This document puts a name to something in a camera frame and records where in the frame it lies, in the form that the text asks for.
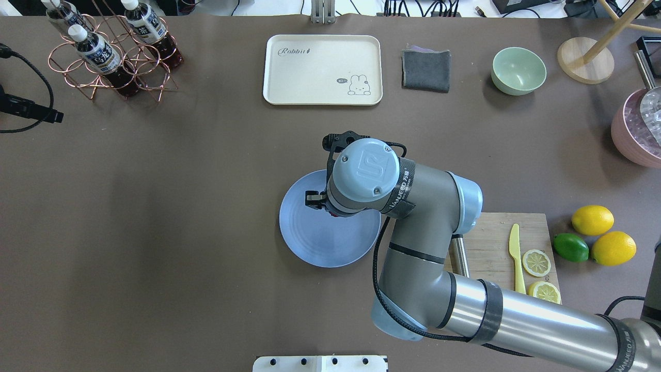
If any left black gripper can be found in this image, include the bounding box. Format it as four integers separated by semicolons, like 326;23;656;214
1;85;64;123

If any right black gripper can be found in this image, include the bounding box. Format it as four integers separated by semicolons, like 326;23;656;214
305;190;341;217

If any blue plate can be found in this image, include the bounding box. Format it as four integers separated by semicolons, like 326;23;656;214
279;169;382;268

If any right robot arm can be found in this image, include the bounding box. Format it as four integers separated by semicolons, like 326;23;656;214
305;131;659;371

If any white mounting plate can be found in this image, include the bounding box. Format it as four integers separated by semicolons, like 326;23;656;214
252;355;389;371

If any dark tea bottle front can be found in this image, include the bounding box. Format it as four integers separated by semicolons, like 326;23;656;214
68;24;141;97

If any dark tea bottle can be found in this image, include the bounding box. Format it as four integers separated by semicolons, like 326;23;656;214
41;0;95;38
68;24;141;97
122;1;183;70

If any dark tea bottle back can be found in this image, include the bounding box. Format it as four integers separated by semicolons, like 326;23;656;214
41;0;95;38

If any cream rabbit tray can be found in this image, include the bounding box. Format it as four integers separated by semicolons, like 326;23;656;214
262;35;383;105

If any dark tea bottle middle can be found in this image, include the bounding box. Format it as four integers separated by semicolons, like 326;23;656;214
122;1;183;70

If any steel muddler black cap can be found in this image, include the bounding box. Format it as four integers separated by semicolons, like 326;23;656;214
450;235;470;277

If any grey folded cloth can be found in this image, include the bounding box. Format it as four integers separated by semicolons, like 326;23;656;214
402;45;451;94

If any wooden cutting board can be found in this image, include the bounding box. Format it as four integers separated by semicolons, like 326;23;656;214
463;212;560;293

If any yellow plastic knife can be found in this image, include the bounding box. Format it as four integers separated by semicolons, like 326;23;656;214
508;223;527;294

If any lemon half left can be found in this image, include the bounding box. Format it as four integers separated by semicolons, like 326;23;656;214
522;250;552;277

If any lemon half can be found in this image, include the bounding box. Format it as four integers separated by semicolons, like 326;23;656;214
527;281;562;304
522;250;552;277

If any green bowl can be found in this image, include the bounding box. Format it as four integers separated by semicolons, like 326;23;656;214
491;47;547;96

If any lemon half right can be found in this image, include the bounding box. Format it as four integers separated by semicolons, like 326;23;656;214
527;281;562;304

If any green lime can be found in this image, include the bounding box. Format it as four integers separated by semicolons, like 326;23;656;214
553;233;590;263

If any yellow lemon near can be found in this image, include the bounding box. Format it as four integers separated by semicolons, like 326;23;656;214
592;231;637;266

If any wooden cup tree stand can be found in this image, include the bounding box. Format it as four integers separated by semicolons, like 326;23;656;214
557;1;660;84

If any pink bowl with ice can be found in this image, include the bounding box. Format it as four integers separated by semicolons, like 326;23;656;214
611;89;660;169

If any metal ice scoop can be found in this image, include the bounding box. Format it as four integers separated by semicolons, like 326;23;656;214
635;50;660;142

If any copper wire bottle rack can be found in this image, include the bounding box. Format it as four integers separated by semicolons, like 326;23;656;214
43;1;184;101

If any aluminium frame post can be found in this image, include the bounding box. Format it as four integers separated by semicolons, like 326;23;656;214
311;0;336;24

